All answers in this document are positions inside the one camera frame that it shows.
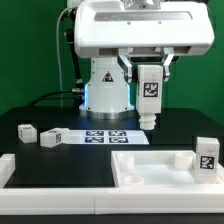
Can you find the white square table top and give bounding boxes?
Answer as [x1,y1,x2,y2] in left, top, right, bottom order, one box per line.
[110,149,224,188]

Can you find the black cables at base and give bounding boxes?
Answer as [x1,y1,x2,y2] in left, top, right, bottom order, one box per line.
[26,87,86,108]

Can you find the tag marker sheet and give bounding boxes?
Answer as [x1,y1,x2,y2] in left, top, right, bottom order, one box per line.
[64,130,149,145]

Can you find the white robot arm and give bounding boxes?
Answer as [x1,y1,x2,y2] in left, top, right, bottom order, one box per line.
[67,0,214,121]

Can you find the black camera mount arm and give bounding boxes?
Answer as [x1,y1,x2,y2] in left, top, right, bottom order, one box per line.
[65,29,84,88]

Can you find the white U-shaped fence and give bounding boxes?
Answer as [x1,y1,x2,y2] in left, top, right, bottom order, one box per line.
[0,154,224,215]

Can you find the grey cable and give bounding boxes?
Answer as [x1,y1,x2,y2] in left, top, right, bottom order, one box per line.
[55,7,76,108]

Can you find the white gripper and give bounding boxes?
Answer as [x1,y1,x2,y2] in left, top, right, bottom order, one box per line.
[74,0,214,83]

